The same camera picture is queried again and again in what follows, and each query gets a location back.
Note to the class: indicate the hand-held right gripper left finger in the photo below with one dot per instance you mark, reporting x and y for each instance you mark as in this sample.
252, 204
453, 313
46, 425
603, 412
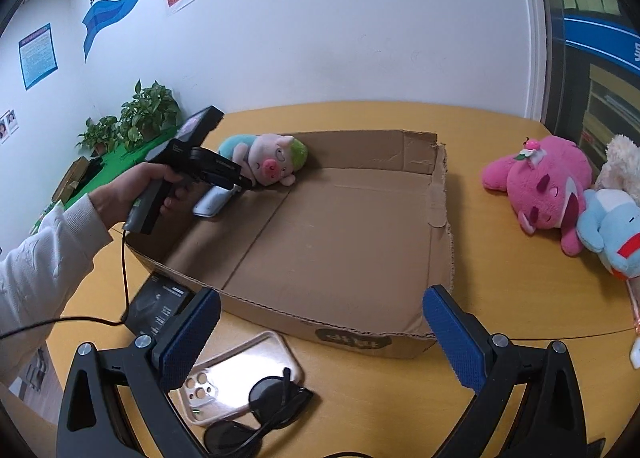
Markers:
192, 335

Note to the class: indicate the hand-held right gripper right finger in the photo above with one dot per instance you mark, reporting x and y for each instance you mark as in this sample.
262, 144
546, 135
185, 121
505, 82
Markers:
454, 338

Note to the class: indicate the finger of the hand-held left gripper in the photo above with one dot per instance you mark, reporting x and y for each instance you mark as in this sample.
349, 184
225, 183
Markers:
215, 161
236, 180

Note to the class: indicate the silver rounded device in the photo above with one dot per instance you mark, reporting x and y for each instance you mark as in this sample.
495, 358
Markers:
215, 200

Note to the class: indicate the brown cardboard box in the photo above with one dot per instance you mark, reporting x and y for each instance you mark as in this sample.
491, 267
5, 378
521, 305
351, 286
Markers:
325, 248

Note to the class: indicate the wooden desktop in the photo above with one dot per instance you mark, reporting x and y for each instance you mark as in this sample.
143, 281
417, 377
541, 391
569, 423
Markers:
510, 283

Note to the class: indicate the person's left hand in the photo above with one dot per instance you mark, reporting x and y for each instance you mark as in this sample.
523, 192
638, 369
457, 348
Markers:
122, 193

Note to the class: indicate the pink pig plush toy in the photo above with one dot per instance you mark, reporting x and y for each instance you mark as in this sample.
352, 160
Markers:
270, 158

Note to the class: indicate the small black box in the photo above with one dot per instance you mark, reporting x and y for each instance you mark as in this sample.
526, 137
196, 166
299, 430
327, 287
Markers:
157, 305

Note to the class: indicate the large potted green plant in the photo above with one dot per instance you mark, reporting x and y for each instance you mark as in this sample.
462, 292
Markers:
150, 111

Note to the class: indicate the clear phone case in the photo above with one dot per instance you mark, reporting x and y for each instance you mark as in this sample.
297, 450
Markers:
250, 358

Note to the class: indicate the small potted green plant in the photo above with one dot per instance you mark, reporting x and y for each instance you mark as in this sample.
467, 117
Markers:
100, 136

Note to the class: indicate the brown carton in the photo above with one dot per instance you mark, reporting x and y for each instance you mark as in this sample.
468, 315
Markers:
72, 178

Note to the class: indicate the black sunglasses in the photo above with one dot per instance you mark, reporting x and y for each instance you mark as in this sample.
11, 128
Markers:
272, 400

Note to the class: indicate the pink bear plush toy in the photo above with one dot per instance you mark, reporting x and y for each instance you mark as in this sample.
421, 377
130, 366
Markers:
542, 188

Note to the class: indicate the blue plush toy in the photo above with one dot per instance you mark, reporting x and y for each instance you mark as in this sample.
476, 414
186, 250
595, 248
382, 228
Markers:
607, 230

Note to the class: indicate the beige plush toy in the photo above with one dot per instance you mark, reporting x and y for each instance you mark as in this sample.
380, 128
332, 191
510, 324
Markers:
622, 158

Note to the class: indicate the blue framed wall poster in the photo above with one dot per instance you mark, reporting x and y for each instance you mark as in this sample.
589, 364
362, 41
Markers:
39, 56

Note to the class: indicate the wall photo sheet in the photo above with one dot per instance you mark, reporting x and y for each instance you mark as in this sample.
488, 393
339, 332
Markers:
7, 126

